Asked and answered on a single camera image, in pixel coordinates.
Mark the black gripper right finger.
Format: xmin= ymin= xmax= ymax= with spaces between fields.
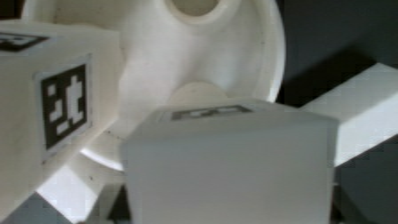
xmin=328 ymin=181 xmax=355 ymax=224

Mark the white right fence rail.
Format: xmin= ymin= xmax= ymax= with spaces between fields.
xmin=302 ymin=63 xmax=398 ymax=166

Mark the white stool leg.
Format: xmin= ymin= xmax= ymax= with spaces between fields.
xmin=120 ymin=99 xmax=337 ymax=224
xmin=0 ymin=19 xmax=122 ymax=218

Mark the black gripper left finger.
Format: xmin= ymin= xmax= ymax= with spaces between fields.
xmin=87 ymin=184 xmax=131 ymax=224

